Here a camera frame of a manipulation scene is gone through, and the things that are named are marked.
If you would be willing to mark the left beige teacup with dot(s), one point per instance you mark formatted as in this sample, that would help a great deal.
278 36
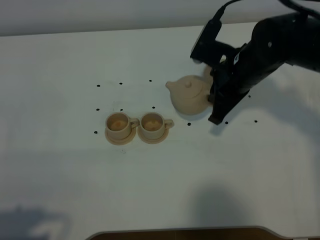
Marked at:
119 127

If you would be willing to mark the left beige cup saucer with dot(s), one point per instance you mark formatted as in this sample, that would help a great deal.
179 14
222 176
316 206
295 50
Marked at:
120 142

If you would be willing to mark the right beige teacup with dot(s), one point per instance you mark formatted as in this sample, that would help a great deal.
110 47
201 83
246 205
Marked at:
153 125

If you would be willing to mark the right beige cup saucer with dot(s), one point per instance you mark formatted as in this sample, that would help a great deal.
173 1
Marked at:
152 141

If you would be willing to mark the beige teapot saucer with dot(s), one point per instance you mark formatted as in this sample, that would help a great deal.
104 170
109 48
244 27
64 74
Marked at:
207 77

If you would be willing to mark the beige ceramic teapot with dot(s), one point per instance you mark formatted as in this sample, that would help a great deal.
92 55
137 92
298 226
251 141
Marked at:
189 94

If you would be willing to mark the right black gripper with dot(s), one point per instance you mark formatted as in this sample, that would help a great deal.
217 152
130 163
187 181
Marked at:
225 64

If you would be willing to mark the beige cup saucer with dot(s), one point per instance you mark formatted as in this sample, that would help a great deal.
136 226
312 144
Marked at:
120 142
152 141

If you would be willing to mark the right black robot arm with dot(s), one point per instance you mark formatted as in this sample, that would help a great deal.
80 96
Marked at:
292 39

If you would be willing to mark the beige teacup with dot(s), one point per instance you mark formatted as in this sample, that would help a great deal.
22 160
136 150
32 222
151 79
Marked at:
119 127
153 125

